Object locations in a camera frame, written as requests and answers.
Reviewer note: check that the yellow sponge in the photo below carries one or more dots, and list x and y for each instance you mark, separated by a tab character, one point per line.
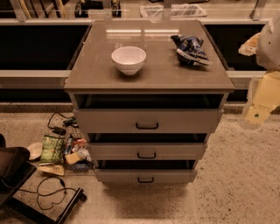
72	158

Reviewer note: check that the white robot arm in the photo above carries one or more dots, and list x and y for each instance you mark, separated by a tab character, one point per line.
265	45

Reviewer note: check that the grey drawer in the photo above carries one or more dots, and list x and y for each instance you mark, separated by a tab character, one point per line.
147	151
145	176
148	120

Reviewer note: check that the white bowl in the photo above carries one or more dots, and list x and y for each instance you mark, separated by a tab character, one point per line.
129	59

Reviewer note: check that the grey bottom drawer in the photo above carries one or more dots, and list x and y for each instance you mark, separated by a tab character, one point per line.
145	176

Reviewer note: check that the black chair base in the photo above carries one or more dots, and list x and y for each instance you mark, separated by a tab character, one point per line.
14	172

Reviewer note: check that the white plate on floor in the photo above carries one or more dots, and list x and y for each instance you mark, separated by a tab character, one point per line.
35	150

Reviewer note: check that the blue can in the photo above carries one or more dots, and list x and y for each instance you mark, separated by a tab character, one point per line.
68	146

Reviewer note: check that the blue chip bag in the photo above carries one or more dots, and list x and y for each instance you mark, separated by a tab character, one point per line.
189	50

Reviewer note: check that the white wire basket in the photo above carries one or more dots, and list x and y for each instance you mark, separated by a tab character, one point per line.
185	10

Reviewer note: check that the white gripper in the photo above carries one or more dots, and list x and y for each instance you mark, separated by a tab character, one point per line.
269	48

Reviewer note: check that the grey top drawer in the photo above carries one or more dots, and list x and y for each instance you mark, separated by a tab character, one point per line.
148	120

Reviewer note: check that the yellow snack bag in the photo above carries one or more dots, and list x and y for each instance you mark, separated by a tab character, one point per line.
53	169

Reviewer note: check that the grey drawer cabinet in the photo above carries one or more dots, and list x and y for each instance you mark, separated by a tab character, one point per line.
162	83

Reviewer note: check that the green chip bag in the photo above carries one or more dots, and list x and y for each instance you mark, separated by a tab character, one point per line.
51	150

